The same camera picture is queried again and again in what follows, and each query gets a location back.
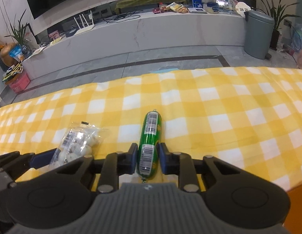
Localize green sausage stick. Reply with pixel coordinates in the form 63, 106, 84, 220
137, 109, 162, 183

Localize clear bag white candies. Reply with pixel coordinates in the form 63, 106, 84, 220
48, 121, 109, 171

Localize pink storage basket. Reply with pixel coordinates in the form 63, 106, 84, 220
8, 72, 31, 94

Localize yellow checkered tablecloth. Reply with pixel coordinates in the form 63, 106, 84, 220
0, 67, 302, 190

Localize left potted grass plant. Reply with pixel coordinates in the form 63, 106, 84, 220
8, 10, 31, 58

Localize brown round vase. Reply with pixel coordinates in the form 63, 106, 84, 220
0, 43, 18, 67

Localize white marble tv console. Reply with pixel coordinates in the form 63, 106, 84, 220
22, 12, 246, 79

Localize orange cardboard box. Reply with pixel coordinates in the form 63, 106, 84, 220
284, 184, 302, 234

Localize white wifi router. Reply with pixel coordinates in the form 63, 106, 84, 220
74, 11, 95, 35

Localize snack packets on console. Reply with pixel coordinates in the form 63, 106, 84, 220
152, 2, 189, 14

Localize grey trash bin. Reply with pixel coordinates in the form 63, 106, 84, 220
244, 10, 274, 60

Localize blue water jug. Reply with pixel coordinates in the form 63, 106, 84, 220
291, 24, 302, 52

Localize tall leafy potted plant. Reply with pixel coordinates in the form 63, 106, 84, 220
260, 0, 300, 50

